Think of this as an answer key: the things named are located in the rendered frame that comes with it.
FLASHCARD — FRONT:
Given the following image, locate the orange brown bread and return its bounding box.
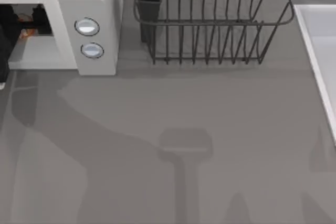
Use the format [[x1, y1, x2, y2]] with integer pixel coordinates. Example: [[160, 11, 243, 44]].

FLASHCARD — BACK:
[[16, 13, 35, 40]]

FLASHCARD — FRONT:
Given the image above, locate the large round microwave knob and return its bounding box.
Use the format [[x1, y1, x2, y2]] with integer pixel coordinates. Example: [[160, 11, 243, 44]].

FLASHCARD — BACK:
[[74, 17, 100, 37]]

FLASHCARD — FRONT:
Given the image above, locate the dark wire dish rack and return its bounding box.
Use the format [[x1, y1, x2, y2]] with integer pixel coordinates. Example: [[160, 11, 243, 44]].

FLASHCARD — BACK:
[[132, 0, 295, 66]]

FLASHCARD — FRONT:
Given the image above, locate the small round microwave knob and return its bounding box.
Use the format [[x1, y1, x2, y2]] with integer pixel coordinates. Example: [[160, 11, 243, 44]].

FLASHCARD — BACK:
[[80, 42, 105, 60]]

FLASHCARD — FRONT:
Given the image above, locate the white sink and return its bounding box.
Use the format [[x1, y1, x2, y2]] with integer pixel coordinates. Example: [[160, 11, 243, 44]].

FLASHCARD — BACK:
[[293, 4, 336, 148]]

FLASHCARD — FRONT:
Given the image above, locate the dark grey cutlery holder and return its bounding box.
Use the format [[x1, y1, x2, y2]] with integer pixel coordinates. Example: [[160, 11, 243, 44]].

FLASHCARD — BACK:
[[133, 0, 163, 42]]

